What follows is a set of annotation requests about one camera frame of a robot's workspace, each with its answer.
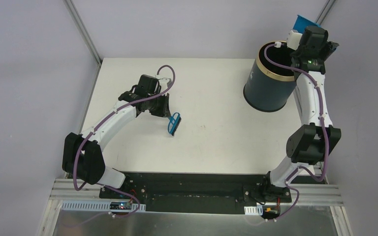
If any blue plastic dustpan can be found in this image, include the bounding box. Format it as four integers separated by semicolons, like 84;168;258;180
292;15;321;33

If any blue hand brush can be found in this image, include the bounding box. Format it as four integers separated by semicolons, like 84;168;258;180
167;112;182;136

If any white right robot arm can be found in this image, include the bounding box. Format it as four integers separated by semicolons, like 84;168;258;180
258;25;342;202

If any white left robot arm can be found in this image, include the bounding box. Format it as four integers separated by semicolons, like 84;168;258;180
62;75;173;199

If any dark bin with gold rim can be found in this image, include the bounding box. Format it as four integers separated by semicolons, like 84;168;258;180
243;41;296;113

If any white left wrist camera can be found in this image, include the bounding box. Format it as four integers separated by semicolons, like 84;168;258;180
158;78;173;92

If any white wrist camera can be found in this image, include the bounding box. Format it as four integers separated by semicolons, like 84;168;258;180
286;29;303;51
158;78;173;92

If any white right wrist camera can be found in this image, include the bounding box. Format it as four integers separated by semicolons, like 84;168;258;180
286;29;303;51

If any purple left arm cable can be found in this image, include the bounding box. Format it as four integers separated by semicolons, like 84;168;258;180
72;65;176;218

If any black mounting base plate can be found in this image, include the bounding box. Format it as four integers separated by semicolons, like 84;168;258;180
98;172;292;214

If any aluminium frame rail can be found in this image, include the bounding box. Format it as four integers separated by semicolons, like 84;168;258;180
50;179;344;207

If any left white slotted cable duct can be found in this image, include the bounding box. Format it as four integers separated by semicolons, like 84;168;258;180
61;200;146;213

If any white slotted cable duct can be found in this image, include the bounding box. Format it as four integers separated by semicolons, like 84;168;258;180
61;200;146;213
244;205;263;216

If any right white slotted cable duct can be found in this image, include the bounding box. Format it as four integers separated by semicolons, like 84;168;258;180
244;205;263;216

